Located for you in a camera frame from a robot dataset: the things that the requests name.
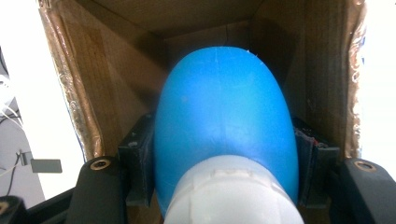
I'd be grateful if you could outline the blue bottle with white cap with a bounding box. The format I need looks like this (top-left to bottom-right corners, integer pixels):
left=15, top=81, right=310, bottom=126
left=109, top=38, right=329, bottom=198
left=153, top=46, right=305, bottom=224

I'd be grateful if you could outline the cardboard box with blue outside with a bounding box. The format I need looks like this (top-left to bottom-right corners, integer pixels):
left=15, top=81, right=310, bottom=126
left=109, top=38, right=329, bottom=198
left=36, top=0, right=369, bottom=224

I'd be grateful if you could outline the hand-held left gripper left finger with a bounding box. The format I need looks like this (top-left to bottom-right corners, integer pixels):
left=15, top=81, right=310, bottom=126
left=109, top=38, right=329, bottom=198
left=117, top=112, right=157, bottom=207

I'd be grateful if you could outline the dark tape piece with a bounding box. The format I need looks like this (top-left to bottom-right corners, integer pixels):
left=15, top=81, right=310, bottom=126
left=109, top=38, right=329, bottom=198
left=19, top=149, right=64, bottom=175

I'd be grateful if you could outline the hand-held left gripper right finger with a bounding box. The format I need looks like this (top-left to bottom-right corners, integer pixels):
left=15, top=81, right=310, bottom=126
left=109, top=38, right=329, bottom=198
left=291, top=116, right=341, bottom=209

